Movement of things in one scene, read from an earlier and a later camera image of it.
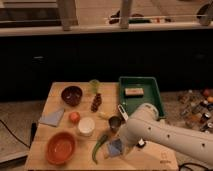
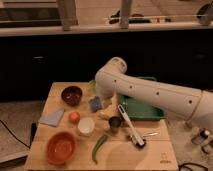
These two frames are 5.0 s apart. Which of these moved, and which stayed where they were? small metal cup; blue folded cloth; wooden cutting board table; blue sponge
Moved: blue sponge
Stayed: blue folded cloth; wooden cutting board table; small metal cup
